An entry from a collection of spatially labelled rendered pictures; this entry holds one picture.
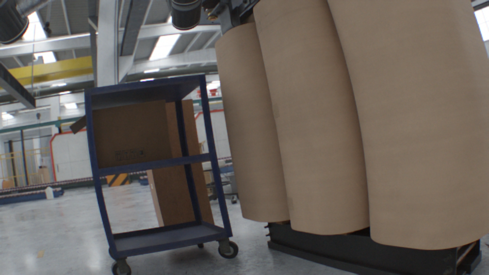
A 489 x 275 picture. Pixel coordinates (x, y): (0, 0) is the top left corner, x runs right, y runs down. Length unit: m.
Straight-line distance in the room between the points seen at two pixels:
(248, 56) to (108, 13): 11.56
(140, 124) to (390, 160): 1.11
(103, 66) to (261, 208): 10.75
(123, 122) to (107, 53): 10.55
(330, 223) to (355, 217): 0.09
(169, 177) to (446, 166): 1.76
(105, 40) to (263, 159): 11.15
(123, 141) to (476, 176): 1.38
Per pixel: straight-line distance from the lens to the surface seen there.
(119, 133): 1.47
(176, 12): 1.07
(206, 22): 2.04
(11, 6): 1.56
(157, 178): 2.09
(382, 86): 0.76
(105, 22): 12.56
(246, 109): 1.37
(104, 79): 11.64
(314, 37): 1.02
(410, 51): 0.72
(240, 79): 1.40
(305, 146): 1.03
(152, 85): 1.47
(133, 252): 1.44
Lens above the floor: 0.52
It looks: 2 degrees up
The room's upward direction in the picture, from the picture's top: 10 degrees counter-clockwise
